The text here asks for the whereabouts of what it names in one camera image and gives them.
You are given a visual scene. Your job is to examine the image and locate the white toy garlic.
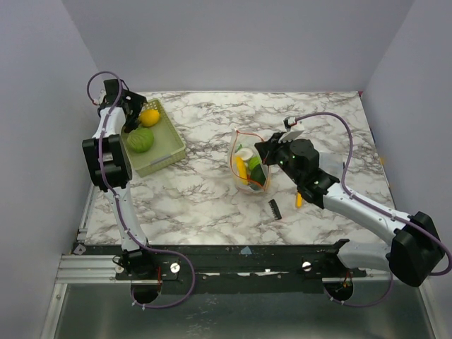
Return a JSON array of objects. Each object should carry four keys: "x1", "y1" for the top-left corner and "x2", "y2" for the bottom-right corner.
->
[{"x1": 235, "y1": 148, "x2": 255, "y2": 162}]

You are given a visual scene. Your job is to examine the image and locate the clear zip top bag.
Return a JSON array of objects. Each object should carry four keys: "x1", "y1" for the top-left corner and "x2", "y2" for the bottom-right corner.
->
[{"x1": 227, "y1": 129, "x2": 271, "y2": 194}]

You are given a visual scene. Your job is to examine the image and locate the small yellow toy pepper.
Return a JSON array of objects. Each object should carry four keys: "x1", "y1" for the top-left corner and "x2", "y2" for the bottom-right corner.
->
[{"x1": 235, "y1": 156, "x2": 247, "y2": 184}]

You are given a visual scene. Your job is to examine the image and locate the green plastic basket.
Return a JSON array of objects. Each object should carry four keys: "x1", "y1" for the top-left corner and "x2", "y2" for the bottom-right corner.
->
[{"x1": 121, "y1": 99, "x2": 186, "y2": 177}]

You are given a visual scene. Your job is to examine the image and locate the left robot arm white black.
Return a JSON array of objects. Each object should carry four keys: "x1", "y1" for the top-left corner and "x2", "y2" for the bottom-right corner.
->
[{"x1": 82, "y1": 77, "x2": 157, "y2": 279}]

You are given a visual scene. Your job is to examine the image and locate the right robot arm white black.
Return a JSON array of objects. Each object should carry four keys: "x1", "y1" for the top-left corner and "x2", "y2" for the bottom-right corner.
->
[{"x1": 254, "y1": 132, "x2": 446, "y2": 287}]

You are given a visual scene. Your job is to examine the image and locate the orange toy fruit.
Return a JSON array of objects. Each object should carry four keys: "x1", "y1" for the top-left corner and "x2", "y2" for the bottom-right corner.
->
[{"x1": 139, "y1": 109, "x2": 160, "y2": 128}]

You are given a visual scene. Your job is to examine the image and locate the clear plastic screw box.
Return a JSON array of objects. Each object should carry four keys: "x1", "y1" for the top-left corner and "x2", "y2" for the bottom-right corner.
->
[{"x1": 319, "y1": 152, "x2": 345, "y2": 179}]

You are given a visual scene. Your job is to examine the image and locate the green toy cabbage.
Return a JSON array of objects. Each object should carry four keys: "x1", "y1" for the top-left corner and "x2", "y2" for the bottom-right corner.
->
[{"x1": 126, "y1": 128, "x2": 154, "y2": 153}]

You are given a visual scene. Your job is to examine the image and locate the black bit holder strip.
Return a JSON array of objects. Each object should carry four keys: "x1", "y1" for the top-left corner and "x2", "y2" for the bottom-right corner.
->
[{"x1": 268, "y1": 199, "x2": 282, "y2": 220}]

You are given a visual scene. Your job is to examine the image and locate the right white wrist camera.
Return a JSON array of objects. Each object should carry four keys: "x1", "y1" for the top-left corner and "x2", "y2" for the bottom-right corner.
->
[{"x1": 278, "y1": 117, "x2": 304, "y2": 143}]

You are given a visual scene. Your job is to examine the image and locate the yellow handle screwdriver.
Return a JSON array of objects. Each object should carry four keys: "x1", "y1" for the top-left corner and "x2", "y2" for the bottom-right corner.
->
[{"x1": 295, "y1": 193, "x2": 303, "y2": 208}]

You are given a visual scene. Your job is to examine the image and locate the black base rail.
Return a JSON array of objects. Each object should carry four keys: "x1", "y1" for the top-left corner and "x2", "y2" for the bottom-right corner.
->
[{"x1": 112, "y1": 241, "x2": 366, "y2": 295}]

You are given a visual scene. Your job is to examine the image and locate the aluminium extrusion rail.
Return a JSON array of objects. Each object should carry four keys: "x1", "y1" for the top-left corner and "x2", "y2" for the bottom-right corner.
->
[{"x1": 57, "y1": 246, "x2": 390, "y2": 283}]

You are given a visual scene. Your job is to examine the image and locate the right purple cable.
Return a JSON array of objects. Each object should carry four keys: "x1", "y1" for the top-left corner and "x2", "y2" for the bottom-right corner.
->
[{"x1": 296, "y1": 112, "x2": 452, "y2": 309}]

